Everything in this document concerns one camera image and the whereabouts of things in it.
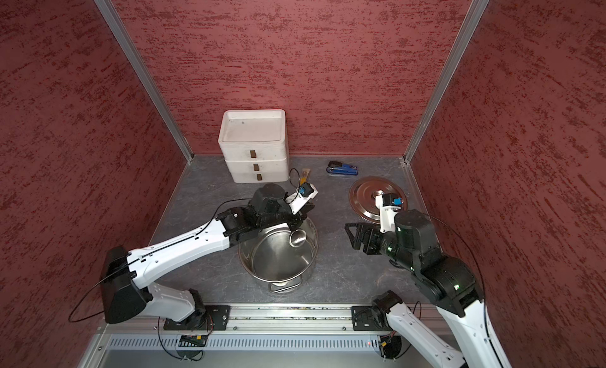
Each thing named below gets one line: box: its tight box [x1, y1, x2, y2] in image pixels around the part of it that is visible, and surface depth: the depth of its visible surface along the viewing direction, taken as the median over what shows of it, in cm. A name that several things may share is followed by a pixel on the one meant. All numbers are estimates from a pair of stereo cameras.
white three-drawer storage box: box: [217, 108, 289, 184], surface depth 100 cm
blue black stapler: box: [325, 160, 359, 176], surface depth 116 cm
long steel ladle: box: [288, 229, 307, 248], surface depth 85 cm
